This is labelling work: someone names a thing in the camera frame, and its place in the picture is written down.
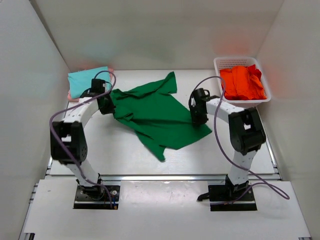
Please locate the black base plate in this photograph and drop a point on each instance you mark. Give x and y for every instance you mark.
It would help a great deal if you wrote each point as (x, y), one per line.
(232, 202)
(95, 198)

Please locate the aluminium rail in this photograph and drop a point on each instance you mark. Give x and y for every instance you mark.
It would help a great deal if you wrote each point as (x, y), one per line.
(268, 177)

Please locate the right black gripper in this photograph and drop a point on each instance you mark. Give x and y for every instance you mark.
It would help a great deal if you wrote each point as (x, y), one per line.
(196, 121)

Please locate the orange t shirt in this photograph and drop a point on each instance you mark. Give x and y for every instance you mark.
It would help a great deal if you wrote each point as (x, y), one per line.
(243, 83)

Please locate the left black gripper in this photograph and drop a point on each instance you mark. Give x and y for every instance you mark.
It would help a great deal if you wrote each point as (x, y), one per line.
(110, 109)

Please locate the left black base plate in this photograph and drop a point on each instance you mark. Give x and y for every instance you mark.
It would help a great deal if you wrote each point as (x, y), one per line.
(95, 198)

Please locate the folded teal t shirt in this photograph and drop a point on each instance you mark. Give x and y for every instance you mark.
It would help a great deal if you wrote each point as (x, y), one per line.
(82, 82)

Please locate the green t shirt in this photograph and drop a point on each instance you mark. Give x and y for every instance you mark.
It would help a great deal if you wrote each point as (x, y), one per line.
(159, 120)

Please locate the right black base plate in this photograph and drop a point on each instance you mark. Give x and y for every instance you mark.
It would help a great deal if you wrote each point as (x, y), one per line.
(232, 202)

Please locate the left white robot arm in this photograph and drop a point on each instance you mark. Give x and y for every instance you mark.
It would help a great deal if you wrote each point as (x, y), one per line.
(68, 143)

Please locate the folded pink t shirt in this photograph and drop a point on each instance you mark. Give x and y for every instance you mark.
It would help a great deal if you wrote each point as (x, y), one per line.
(72, 98)

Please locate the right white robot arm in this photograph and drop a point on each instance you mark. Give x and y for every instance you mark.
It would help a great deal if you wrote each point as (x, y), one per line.
(246, 135)

